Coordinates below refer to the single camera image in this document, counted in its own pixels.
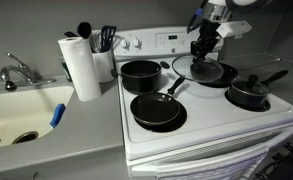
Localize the glass lid with black knob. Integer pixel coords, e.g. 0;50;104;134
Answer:
171;54;225;84

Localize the white electric stove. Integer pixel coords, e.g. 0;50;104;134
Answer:
112;25;293;180

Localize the small black frying pan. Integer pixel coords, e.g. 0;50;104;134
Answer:
129;75;187;127

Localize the large pan with steel handle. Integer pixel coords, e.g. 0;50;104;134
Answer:
199;58;282;89

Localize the white paper towel roll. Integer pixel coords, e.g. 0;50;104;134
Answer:
57;36;103;103

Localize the white kitchen sink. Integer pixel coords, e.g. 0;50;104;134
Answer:
0;85;75;150

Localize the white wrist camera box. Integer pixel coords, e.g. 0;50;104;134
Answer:
215;20;253;39

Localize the white utensil crock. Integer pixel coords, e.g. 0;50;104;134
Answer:
91;49;116;84

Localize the wire whisk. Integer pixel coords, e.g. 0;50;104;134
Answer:
93;30;104;54

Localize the big black pot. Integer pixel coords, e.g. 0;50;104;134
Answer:
110;59;171;95

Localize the white oven door handle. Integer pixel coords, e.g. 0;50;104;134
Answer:
131;125;293;178

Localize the white striped dish towel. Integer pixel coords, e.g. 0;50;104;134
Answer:
155;151;269;180

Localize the chrome sink faucet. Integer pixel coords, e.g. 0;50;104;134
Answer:
0;52;58;86

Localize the glass saucepan lid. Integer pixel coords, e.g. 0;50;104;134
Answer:
230;74;271;97

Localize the blue slotted spatula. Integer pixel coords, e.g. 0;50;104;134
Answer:
100;25;118;53

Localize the dark dish soap bottle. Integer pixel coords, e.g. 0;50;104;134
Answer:
60;56;73;83

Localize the black sink sprayer knob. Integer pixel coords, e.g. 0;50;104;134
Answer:
4;79;18;92

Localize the black robot stand equipment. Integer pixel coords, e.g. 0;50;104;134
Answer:
252;141;293;180

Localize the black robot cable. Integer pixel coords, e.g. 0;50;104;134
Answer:
186;6;204;34

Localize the metal sink drain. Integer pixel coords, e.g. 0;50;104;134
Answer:
11;130;40;145

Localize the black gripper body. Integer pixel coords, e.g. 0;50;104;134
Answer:
198;20;221;46

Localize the black flat utensil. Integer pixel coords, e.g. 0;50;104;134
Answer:
63;31;80;39

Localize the black ladle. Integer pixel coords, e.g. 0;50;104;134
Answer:
76;21;97;54

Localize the small black saucepan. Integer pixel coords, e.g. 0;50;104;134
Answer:
227;69;289;108

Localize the white stove knob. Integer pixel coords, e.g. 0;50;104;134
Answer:
120;38;130;49
132;37;142;48

